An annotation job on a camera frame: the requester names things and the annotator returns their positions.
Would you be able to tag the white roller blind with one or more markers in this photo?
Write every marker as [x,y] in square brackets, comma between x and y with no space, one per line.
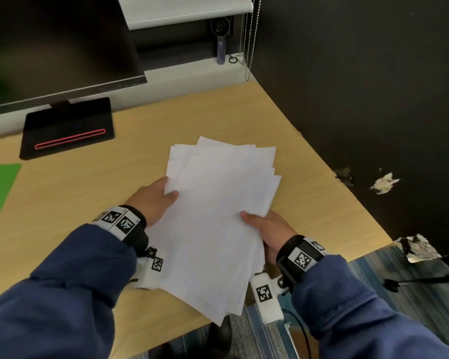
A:
[179,9]

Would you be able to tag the black computer monitor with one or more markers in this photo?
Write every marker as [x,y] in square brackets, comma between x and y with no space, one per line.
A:
[60,41]

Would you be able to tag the black monitor base red stripe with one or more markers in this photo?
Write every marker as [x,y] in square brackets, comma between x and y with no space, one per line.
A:
[67,127]

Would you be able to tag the stack of white paper sheets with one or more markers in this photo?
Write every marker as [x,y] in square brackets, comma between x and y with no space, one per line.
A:
[217,220]

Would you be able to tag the left wrist camera with markers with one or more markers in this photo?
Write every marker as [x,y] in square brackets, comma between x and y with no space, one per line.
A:
[125,224]

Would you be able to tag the person's right forearm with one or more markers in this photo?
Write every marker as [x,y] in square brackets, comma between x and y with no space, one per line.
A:
[351,317]

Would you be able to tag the person's right thumb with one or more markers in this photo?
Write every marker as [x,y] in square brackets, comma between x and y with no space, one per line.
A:
[251,219]

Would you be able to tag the person's left forearm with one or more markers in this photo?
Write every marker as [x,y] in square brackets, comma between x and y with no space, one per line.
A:
[60,295]

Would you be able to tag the right wrist camera with markers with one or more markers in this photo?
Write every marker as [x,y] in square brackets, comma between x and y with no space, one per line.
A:
[303,257]

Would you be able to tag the person's right hand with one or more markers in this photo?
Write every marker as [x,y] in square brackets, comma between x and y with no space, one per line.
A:
[277,233]

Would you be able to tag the person's left thumb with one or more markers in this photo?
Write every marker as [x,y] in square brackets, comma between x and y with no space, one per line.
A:
[171,198]

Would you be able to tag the person's left hand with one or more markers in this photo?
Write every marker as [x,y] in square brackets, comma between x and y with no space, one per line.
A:
[147,203]

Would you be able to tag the black tripod stand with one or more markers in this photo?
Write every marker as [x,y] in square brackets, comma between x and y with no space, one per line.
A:
[426,276]

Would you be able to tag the wrist camera with markers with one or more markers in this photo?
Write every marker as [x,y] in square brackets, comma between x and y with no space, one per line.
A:
[303,257]
[125,224]

